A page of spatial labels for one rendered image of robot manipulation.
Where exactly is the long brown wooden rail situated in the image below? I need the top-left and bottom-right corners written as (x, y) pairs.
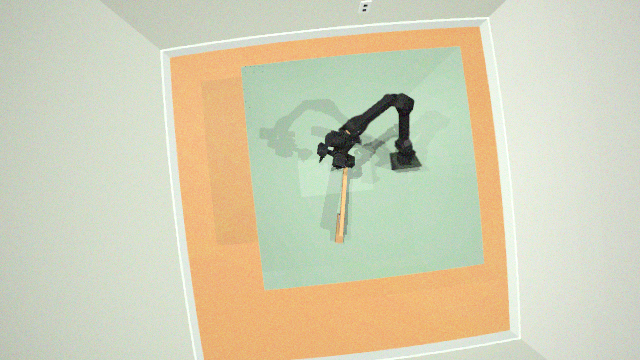
top-left (338, 167), bottom-right (348, 236)

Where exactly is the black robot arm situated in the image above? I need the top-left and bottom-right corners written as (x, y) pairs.
top-left (325, 93), bottom-right (416, 168)

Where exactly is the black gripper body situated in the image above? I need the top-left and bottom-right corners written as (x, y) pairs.
top-left (317, 142), bottom-right (355, 168)

